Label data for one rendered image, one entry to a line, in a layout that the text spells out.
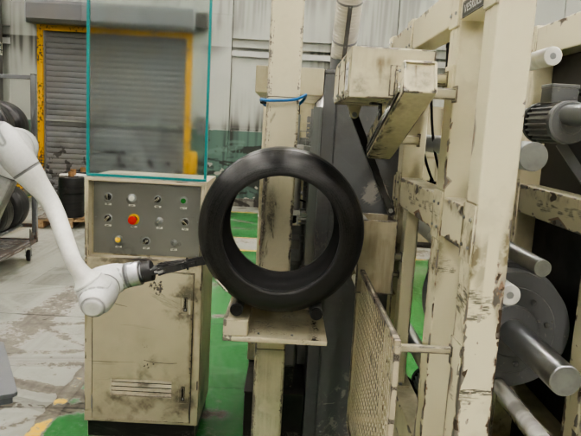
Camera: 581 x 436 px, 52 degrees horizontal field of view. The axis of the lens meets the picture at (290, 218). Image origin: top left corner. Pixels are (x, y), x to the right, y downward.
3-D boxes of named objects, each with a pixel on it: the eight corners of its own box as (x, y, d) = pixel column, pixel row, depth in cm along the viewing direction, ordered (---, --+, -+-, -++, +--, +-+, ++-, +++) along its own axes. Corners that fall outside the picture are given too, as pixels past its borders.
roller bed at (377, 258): (349, 280, 259) (354, 212, 254) (384, 282, 259) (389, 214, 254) (354, 292, 239) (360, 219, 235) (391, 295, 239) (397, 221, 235)
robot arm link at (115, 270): (134, 282, 224) (125, 298, 211) (93, 290, 224) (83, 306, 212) (125, 256, 220) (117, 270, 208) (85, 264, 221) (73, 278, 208)
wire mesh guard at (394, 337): (346, 421, 258) (357, 263, 248) (349, 422, 258) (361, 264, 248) (374, 577, 169) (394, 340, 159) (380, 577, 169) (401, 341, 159)
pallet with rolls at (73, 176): (57, 214, 925) (57, 165, 913) (111, 216, 937) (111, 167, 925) (35, 228, 807) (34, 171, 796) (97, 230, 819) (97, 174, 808)
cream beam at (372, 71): (331, 105, 234) (334, 66, 231) (396, 108, 234) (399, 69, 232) (346, 97, 174) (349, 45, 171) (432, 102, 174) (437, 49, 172)
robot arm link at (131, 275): (127, 260, 221) (143, 257, 221) (133, 284, 222) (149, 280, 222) (120, 266, 212) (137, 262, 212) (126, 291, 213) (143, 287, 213)
